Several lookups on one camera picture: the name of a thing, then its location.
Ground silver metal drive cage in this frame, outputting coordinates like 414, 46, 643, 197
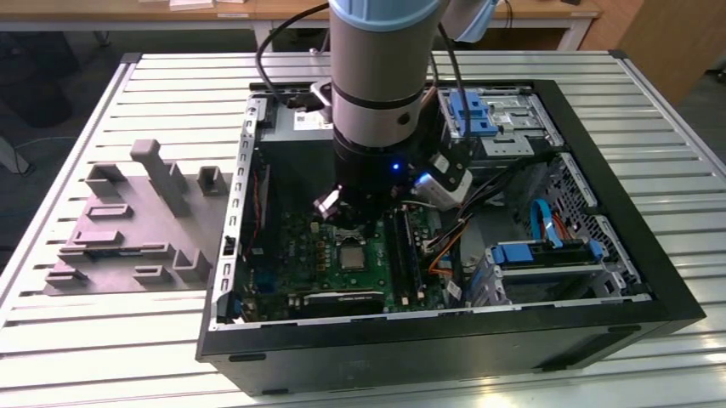
437, 89, 564, 184

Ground blue flat data wire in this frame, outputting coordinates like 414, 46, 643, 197
529, 198, 568, 251

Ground blue plastic drive latch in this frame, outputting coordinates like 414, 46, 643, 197
446, 91, 490, 138

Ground metal socket cover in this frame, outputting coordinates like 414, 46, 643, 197
333, 227, 370, 247

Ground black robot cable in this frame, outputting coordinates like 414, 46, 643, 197
254, 2, 334, 110
436, 20, 473, 139

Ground grey Dell power supply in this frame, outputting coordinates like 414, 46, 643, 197
258, 96, 342, 205

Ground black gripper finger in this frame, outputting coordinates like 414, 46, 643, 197
313, 190, 350, 230

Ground green motherboard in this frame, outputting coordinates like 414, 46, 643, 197
241, 199, 453, 322

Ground black PC case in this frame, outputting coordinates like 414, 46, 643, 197
195, 78, 708, 399

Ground thin red wire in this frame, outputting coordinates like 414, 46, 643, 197
251, 173, 269, 233

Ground wooden cabinet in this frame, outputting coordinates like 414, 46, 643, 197
581, 0, 726, 110

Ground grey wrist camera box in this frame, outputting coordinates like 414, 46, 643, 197
412, 144, 476, 212

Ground hard disk in blue carrier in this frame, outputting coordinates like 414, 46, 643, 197
488, 238, 604, 268

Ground RAM stick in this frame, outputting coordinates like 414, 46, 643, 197
83, 245, 166, 258

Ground grey parts rack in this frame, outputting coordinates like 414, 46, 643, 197
42, 139, 238, 298

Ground white stand leg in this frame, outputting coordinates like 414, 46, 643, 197
0, 135, 30, 174

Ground long blue expansion slot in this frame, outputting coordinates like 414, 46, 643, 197
254, 271, 281, 295

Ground silver camera mount bracket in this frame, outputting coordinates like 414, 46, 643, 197
286, 80, 337, 127

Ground red flat data wire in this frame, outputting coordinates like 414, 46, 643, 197
553, 211, 578, 246

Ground black wire bundle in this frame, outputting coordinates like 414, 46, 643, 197
422, 150, 566, 256

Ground black RAM slot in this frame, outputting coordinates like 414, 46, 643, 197
400, 206, 430, 303
385, 207, 414, 305

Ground Nvidia graphics card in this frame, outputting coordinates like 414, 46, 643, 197
243, 288, 389, 322

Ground CPU socket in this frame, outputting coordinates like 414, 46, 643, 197
336, 242, 373, 275

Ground metal disk bay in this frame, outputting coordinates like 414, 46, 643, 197
462, 254, 652, 309

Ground black chair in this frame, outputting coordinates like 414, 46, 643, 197
0, 31, 81, 128

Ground orange wire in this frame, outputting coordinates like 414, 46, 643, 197
428, 237, 456, 280

